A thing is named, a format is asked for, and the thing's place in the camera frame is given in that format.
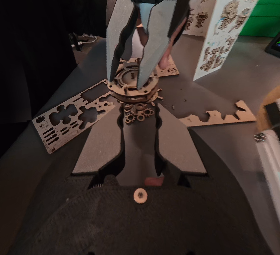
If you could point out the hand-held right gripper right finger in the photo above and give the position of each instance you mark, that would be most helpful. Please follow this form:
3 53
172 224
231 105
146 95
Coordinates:
181 150

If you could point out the person's left hand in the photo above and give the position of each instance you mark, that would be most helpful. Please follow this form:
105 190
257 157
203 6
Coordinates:
167 56

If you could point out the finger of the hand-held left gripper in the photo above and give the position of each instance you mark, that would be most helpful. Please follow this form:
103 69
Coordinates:
159 30
118 23

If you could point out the black device with colour screen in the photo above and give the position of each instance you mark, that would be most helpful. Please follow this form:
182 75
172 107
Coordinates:
273 47

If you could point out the wooden sheet with cloud cutouts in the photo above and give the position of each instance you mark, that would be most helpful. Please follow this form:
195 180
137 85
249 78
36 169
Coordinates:
43 125

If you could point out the green plastic bin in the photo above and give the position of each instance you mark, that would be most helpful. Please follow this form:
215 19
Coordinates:
262 8

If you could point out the instruction board on stand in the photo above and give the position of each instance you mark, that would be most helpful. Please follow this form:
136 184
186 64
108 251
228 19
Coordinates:
269 161

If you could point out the round wooden model assembly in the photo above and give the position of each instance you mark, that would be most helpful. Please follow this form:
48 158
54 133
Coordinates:
124 78

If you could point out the square wooden parts sheet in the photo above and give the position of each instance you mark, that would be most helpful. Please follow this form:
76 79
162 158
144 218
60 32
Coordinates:
160 73

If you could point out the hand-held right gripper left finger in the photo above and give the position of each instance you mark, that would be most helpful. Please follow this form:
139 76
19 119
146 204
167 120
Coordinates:
96 150

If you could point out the folded assembly instruction leaflet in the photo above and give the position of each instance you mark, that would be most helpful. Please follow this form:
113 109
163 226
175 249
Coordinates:
218 41

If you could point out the wavy-edged wooden sheet strip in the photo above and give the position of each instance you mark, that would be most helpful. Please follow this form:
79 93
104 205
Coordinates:
245 113

